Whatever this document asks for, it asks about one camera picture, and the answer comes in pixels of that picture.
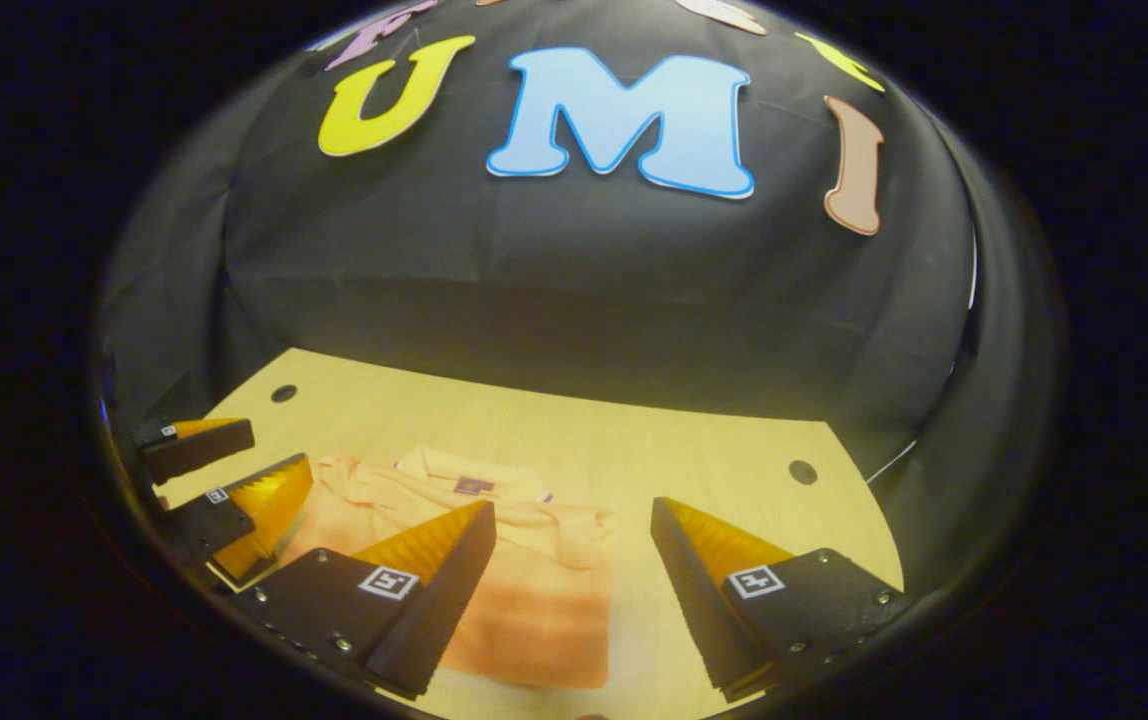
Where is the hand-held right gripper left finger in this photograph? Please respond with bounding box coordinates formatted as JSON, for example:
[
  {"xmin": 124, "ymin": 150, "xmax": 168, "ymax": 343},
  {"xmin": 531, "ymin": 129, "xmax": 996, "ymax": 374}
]
[{"xmin": 233, "ymin": 500, "xmax": 499, "ymax": 701}]

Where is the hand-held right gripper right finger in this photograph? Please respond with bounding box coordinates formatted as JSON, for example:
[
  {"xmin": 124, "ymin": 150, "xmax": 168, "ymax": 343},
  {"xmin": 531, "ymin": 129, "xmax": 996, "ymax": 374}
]
[{"xmin": 650, "ymin": 496, "xmax": 911, "ymax": 702}]

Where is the orange T-shirt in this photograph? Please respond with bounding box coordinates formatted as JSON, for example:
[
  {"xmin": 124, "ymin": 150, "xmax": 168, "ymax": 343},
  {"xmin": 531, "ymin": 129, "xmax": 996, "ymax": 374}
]
[{"xmin": 274, "ymin": 447, "xmax": 620, "ymax": 691}]

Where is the black backdrop cloth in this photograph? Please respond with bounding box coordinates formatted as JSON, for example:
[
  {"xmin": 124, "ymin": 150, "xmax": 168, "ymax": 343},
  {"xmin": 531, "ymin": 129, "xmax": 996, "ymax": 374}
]
[{"xmin": 94, "ymin": 0, "xmax": 1065, "ymax": 601}]

